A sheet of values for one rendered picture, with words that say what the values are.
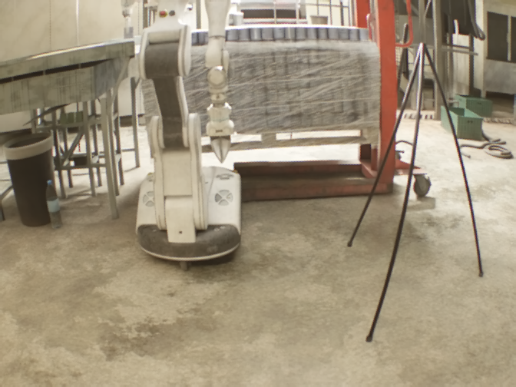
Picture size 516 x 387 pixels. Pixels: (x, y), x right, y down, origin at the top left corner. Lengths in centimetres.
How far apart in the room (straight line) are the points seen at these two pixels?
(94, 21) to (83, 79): 281
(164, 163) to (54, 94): 107
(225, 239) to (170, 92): 80
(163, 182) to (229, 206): 39
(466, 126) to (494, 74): 416
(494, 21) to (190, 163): 804
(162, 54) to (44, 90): 129
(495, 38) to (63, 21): 796
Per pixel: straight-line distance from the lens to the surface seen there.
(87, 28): 560
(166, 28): 190
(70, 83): 286
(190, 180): 217
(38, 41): 586
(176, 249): 228
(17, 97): 303
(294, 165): 353
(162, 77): 185
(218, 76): 168
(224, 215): 238
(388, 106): 312
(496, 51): 942
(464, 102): 701
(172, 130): 207
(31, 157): 295
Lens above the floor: 122
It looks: 21 degrees down
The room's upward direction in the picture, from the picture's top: 2 degrees counter-clockwise
